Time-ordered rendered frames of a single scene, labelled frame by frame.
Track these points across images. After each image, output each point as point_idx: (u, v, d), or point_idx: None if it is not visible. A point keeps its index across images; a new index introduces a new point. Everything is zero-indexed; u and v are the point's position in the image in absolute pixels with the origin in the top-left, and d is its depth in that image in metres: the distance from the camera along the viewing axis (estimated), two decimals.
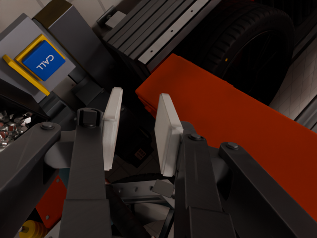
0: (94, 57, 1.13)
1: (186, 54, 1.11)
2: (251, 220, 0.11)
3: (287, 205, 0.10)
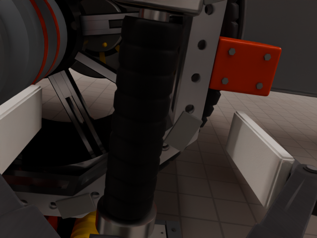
0: None
1: None
2: None
3: None
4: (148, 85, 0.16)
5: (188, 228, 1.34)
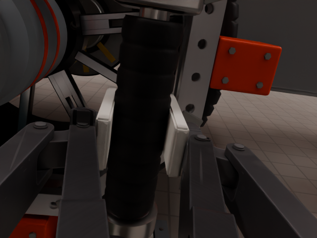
0: None
1: None
2: (256, 221, 0.11)
3: (292, 206, 0.10)
4: (148, 84, 0.16)
5: (178, 227, 1.33)
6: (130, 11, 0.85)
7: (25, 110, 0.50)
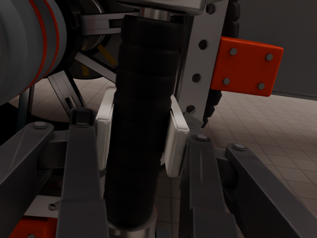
0: None
1: None
2: (256, 221, 0.11)
3: (292, 206, 0.10)
4: (148, 86, 0.16)
5: None
6: None
7: (24, 111, 0.49)
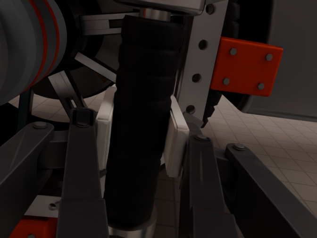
0: None
1: None
2: (256, 221, 0.11)
3: (292, 206, 0.10)
4: (148, 86, 0.16)
5: None
6: (131, 10, 0.59)
7: (24, 111, 0.49)
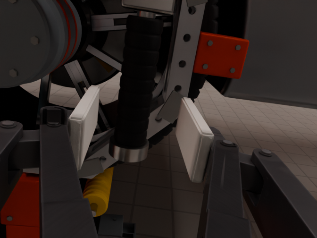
0: None
1: None
2: (278, 227, 0.11)
3: (315, 214, 0.10)
4: (142, 56, 0.27)
5: None
6: (131, 11, 0.70)
7: (44, 93, 0.60)
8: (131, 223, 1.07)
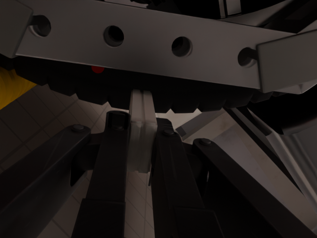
0: None
1: None
2: (229, 216, 0.11)
3: (264, 199, 0.10)
4: None
5: None
6: None
7: None
8: None
